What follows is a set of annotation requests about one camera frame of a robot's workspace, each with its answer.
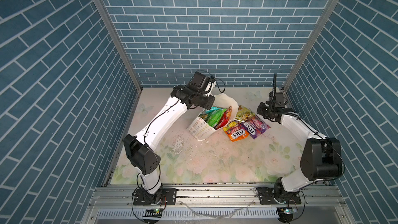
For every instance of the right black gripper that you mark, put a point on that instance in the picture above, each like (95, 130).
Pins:
(260, 108)

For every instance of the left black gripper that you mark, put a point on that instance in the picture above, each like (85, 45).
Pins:
(208, 104)

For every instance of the purple Fox's raspberry candy bag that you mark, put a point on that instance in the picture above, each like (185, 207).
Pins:
(255, 126)

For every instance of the yellow snack packet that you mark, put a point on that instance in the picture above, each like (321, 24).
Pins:
(244, 114)

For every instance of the white patterned paper bag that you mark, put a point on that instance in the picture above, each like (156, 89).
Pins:
(200, 130)

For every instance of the orange Fox's fruits candy bag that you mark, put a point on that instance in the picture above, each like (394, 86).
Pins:
(236, 131)

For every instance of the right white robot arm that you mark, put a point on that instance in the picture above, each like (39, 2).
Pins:
(321, 158)

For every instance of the green snack packet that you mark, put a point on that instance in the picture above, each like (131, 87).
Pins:
(212, 116)

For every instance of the red snack packet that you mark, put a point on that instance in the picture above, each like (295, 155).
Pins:
(225, 118)

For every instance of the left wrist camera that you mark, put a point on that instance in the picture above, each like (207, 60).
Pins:
(210, 86)

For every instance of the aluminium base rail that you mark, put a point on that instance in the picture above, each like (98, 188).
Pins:
(216, 204)

